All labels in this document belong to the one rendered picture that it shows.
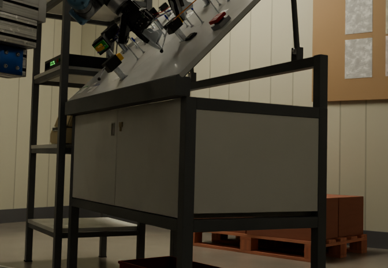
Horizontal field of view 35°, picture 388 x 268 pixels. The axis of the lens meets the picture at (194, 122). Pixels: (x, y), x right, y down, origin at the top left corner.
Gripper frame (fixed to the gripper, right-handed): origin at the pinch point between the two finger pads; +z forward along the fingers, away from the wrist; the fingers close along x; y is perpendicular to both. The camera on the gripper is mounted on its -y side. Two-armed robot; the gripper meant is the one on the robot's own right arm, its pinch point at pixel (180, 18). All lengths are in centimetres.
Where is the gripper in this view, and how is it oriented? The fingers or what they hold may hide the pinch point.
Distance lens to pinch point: 237.6
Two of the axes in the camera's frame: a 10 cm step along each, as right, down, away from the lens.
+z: 2.8, 9.5, 1.2
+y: 8.4, -3.0, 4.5
